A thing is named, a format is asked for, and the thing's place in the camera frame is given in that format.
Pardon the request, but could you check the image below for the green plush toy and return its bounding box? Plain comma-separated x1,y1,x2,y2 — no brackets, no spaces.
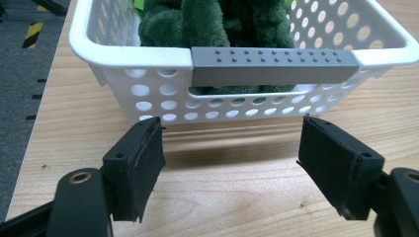
137,0,296,97

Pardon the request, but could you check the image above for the white perforated plastic basket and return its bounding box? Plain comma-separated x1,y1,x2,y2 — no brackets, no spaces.
68,0,419,126

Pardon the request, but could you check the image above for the yellow black hazard tape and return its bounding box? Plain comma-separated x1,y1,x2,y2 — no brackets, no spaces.
21,21,45,50

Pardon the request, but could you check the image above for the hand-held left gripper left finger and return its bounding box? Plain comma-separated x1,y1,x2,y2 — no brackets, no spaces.
102,116,167,223

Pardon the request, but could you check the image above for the dark metal stand leg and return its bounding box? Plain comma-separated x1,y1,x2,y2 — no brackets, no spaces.
31,0,71,17

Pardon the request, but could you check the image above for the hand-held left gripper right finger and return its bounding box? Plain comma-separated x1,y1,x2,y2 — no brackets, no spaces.
295,114,385,221

